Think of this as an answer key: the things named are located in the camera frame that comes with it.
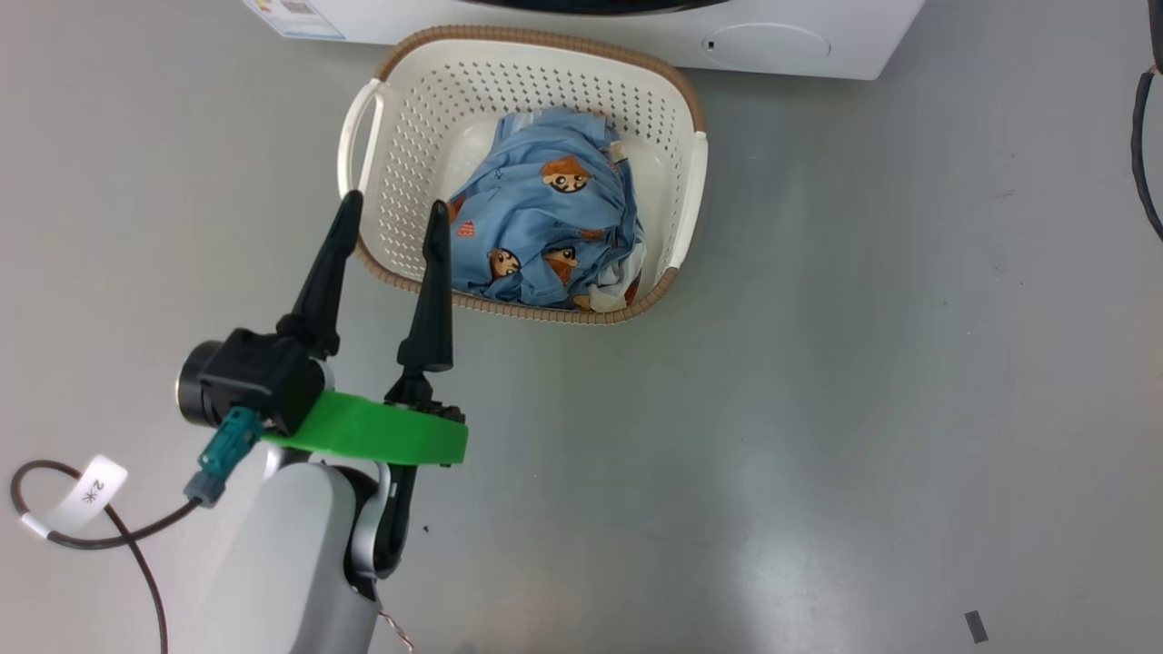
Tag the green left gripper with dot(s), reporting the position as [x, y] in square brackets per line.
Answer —
[382, 431]

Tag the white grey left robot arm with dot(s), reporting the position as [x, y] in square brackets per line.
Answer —
[282, 563]

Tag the cream perforated laundry basket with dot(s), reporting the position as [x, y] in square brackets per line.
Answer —
[427, 118]

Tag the white washing machine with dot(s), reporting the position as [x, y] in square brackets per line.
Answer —
[636, 27]

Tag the blue white energy label sticker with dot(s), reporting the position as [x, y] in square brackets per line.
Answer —
[295, 16]

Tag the round white filter cover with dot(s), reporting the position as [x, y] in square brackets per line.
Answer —
[768, 44]

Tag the small black floor tape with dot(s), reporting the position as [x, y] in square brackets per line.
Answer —
[976, 627]

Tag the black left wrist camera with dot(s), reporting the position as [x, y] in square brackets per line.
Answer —
[259, 377]

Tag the teal left camera connector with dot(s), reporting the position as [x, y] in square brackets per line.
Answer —
[223, 454]

